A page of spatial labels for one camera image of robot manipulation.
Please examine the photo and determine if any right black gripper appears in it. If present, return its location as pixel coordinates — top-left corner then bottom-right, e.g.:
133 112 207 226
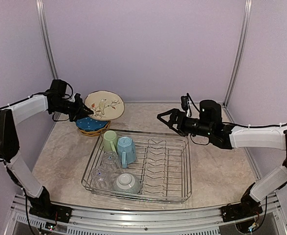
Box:
157 108 213 138

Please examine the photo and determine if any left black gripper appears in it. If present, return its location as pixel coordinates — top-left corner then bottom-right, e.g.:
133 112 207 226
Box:
51 95 94 121

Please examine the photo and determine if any blue polka dot plate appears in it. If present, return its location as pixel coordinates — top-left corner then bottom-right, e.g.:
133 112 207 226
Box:
75 117 110 131

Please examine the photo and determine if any yellow polka dot plate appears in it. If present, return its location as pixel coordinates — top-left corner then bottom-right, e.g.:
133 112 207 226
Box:
90 125 110 132
78 129 101 137

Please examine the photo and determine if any cream white plate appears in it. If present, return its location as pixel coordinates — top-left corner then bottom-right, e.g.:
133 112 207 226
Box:
85 90 125 121

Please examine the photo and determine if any green ceramic mug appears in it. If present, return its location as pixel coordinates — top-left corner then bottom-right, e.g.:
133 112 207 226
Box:
102 130 118 153

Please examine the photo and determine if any light blue ceramic mug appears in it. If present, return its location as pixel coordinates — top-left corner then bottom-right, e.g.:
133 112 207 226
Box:
117 136 136 168

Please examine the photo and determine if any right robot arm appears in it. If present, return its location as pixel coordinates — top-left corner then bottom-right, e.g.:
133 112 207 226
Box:
157 96 287 217

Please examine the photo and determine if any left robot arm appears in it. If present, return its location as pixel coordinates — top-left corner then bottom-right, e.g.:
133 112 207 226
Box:
0 79 94 223

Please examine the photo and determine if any clear glass cup rear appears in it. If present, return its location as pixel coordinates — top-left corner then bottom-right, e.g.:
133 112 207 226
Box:
101 152 121 173

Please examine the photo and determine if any clear glass cup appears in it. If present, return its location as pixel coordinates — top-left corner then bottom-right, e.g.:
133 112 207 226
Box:
90 166 112 190
101 152 121 173

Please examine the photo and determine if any clear glass cup front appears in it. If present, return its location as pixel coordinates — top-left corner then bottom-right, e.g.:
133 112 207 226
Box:
90 166 112 190

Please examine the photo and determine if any grey ceramic bowl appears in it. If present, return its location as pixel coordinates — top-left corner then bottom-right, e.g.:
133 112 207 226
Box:
113 173 141 194

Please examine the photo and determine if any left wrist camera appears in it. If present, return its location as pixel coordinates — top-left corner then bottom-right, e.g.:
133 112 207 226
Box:
71 93 81 102

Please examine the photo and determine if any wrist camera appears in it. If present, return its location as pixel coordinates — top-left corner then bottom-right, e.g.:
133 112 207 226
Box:
180 95 192 118
71 93 81 102

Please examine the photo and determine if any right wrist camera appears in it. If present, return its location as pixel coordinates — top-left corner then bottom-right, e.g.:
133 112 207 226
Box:
180 95 192 118

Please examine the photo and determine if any metal wire dish rack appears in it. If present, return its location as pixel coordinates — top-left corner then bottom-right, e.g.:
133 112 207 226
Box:
81 129 192 204

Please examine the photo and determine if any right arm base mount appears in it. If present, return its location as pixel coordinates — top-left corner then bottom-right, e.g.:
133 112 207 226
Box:
221 202 263 222

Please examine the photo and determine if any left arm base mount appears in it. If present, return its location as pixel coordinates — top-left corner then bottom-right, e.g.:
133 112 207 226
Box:
29 204 72 223

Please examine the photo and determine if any aluminium front frame rail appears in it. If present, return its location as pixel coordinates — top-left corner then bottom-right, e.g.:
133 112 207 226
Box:
2 195 287 235

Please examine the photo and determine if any left aluminium corner post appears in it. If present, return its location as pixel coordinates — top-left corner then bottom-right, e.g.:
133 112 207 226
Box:
35 0 67 108

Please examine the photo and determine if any aluminium corner post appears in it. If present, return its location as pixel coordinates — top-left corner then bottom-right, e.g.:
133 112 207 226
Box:
223 0 252 108
35 0 67 108

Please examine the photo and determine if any right aluminium corner post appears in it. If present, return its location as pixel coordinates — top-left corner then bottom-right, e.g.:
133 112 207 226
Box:
223 0 252 108

